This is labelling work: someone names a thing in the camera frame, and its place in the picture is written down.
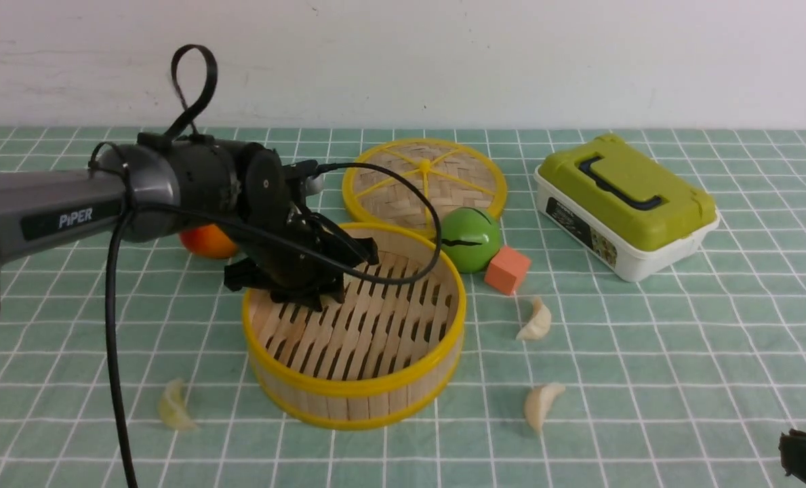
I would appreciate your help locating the white dumpling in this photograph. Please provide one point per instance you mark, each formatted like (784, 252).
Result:
(539, 323)
(538, 404)

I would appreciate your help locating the green round ball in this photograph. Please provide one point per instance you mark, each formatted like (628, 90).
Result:
(471, 238)

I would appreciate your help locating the pale green dumpling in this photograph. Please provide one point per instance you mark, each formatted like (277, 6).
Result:
(171, 407)

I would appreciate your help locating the orange red pear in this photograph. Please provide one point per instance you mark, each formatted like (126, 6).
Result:
(208, 242)

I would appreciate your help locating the woven bamboo steamer lid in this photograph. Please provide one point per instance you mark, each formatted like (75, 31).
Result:
(424, 183)

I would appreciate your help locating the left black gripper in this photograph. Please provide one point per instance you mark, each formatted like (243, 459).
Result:
(292, 277)

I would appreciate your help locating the bamboo steamer tray yellow rim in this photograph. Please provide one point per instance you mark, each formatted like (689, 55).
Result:
(380, 356)

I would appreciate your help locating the orange foam cube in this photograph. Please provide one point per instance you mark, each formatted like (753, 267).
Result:
(507, 270)

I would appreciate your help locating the white box green lid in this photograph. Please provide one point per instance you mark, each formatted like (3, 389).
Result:
(632, 213)

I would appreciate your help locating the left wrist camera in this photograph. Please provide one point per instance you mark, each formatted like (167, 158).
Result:
(304, 179)

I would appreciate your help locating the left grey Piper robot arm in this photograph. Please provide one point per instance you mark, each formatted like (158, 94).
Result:
(70, 200)

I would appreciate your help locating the green checkered tablecloth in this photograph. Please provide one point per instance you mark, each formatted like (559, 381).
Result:
(686, 379)

